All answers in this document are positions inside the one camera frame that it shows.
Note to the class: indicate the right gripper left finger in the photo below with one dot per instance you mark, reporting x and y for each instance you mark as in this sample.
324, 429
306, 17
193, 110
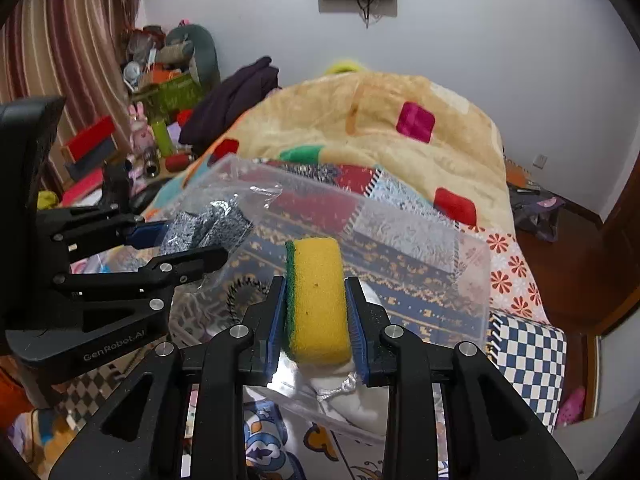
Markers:
138, 433

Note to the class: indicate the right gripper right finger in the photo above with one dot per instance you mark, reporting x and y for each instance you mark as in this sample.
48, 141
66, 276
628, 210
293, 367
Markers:
491, 432

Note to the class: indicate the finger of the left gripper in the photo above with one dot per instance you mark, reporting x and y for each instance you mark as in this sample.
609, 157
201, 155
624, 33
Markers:
146, 235
183, 267

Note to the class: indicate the grey patterned cloth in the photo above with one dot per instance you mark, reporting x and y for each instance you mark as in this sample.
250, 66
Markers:
214, 213

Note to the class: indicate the black white braided band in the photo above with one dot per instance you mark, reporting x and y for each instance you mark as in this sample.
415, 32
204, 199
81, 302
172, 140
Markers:
243, 293

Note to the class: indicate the yellow green sponge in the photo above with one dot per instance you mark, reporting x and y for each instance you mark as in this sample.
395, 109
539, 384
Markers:
316, 311

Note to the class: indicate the red cylinder cup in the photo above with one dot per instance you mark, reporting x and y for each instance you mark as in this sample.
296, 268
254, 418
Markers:
178, 162

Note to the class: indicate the black flashlight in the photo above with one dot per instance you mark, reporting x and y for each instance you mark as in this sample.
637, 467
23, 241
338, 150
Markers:
151, 164

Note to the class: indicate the green bottle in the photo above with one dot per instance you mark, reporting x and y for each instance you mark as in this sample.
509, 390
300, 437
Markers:
162, 137

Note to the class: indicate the pink rabbit doll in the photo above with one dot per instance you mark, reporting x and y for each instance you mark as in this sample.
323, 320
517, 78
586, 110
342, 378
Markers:
141, 134

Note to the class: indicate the red box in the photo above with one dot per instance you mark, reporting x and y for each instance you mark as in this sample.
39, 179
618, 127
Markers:
88, 139

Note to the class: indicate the green cardboard box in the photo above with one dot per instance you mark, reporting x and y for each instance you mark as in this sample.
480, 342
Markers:
161, 100

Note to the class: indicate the dark purple garment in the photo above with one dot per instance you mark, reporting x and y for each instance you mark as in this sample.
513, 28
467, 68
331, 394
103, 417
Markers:
227, 102

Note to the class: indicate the clear plastic storage box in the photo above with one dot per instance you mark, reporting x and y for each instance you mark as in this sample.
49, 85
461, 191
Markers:
427, 274

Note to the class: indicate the grey plush toy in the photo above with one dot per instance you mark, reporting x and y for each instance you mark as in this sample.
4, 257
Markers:
192, 46

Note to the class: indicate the striped brown curtain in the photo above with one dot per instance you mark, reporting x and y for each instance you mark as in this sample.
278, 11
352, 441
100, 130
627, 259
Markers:
71, 48

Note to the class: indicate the purple bag on floor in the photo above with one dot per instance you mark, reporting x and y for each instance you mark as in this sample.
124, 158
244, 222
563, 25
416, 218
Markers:
536, 212

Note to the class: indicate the yellow green pillow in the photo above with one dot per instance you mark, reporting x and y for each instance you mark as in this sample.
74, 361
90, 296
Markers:
345, 67

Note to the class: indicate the beige fleece blanket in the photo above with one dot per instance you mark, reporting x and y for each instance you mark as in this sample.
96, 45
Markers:
420, 132

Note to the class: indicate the wall power socket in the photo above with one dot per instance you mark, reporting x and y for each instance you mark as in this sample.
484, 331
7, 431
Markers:
540, 161

